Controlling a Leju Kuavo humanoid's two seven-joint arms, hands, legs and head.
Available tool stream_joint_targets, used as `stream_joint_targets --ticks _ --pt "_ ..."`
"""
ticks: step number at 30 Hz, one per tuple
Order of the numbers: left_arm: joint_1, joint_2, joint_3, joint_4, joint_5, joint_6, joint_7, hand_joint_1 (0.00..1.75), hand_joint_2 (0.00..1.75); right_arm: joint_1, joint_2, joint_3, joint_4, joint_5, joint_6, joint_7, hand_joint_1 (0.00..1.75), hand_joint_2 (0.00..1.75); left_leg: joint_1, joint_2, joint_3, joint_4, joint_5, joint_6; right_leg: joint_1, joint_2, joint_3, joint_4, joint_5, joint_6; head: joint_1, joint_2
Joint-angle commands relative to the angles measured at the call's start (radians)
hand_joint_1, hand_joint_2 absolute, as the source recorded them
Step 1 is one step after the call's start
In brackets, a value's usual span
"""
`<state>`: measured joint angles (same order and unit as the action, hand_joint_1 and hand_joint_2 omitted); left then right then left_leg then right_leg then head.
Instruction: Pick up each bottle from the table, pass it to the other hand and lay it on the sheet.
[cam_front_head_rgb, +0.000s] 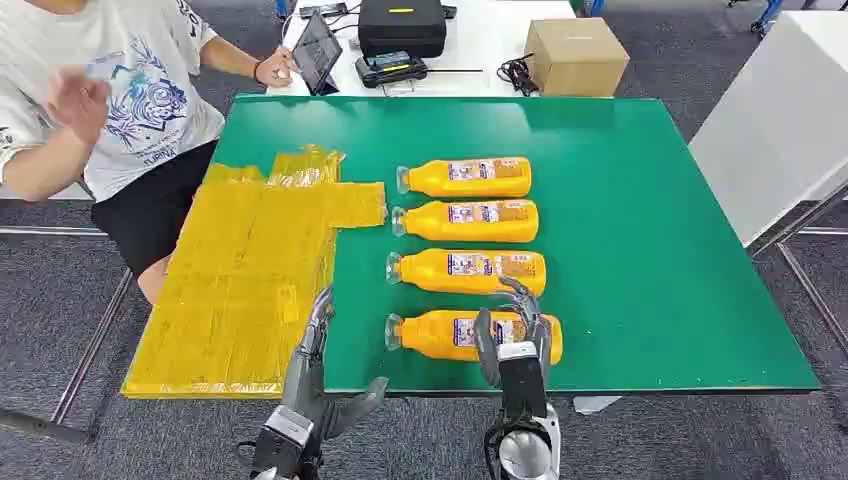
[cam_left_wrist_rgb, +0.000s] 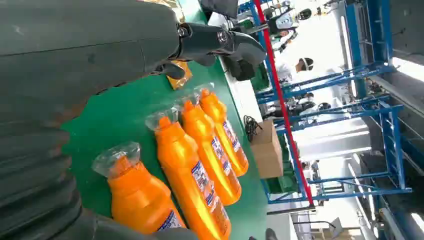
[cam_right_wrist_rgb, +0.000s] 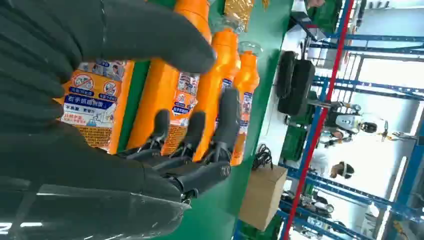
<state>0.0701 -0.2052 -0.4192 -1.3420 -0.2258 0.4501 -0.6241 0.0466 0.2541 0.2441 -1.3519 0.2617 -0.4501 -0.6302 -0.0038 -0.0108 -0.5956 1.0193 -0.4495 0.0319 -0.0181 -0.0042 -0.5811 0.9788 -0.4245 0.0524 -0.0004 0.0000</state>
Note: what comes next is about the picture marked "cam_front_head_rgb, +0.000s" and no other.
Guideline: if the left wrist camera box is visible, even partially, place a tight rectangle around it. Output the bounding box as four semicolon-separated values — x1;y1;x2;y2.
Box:
250;405;316;480

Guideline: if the person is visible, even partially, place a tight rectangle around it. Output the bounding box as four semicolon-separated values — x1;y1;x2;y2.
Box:
0;0;299;306

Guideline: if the brown cardboard box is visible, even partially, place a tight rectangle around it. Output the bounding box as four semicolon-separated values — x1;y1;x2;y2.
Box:
523;17;631;99

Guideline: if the white table with equipment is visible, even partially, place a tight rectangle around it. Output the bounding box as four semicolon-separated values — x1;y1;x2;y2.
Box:
264;0;578;99

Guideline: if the black cable bundle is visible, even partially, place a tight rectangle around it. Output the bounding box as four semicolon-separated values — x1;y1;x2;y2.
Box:
496;52;541;97

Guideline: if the black carrying case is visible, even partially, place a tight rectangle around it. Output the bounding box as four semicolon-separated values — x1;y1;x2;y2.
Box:
357;0;448;60

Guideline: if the orange drink bottle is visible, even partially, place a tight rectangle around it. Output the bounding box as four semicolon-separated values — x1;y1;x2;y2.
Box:
396;156;533;199
390;199;540;244
384;309;564;366
385;248;548;297

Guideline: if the person's right hand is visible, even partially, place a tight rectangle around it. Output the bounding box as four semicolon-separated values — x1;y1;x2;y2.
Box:
44;69;111;146

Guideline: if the person's left hand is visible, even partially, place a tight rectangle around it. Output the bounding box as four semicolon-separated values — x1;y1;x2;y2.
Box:
254;46;297;89

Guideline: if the empty white table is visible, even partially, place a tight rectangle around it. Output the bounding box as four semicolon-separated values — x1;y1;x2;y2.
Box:
687;9;848;248

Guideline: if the white table foot pad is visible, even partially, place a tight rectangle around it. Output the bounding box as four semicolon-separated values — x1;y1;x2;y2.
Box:
572;395;624;417

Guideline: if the black handheld controller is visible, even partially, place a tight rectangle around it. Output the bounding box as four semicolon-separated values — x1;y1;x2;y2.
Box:
354;51;430;89

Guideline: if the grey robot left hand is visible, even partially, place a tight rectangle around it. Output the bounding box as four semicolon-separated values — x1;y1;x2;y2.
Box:
281;286;390;442

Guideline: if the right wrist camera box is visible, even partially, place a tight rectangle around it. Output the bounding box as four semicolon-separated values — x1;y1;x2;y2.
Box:
496;341;550;420

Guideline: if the green table mat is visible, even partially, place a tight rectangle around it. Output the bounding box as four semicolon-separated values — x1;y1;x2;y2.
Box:
210;94;821;397

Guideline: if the grey metal table frame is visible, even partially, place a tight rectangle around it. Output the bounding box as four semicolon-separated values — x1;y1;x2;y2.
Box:
0;225;134;445
748;182;848;359

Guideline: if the small black flat device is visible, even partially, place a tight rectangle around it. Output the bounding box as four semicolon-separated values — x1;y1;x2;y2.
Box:
298;1;349;19

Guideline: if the yellow plastic sheet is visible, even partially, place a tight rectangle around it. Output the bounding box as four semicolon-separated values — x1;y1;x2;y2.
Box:
121;144;388;401

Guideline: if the black tablet on stand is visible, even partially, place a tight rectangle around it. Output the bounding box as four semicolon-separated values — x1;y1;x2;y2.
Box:
291;11;344;97

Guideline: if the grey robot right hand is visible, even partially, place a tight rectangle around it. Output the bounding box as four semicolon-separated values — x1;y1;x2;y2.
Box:
474;276;552;390

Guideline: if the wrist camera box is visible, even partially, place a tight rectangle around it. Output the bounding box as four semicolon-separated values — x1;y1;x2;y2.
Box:
250;405;316;480
496;341;550;420

